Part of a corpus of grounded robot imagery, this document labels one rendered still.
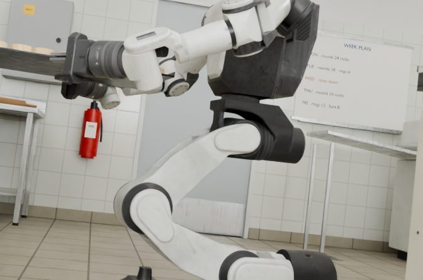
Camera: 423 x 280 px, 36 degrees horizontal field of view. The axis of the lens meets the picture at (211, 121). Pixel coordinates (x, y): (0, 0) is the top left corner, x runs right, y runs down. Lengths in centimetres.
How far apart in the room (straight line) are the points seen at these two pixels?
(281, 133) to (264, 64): 22
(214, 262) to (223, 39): 71
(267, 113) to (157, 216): 45
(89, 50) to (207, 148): 49
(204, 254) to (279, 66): 59
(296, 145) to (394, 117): 442
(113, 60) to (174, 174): 48
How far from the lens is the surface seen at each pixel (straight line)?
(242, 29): 150
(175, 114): 580
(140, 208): 177
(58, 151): 572
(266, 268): 192
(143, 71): 147
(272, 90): 191
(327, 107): 610
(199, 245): 188
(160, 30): 148
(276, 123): 194
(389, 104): 635
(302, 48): 196
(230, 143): 185
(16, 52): 164
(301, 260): 202
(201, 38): 148
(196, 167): 185
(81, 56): 156
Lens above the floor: 57
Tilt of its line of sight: 4 degrees up
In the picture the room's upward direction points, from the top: 7 degrees clockwise
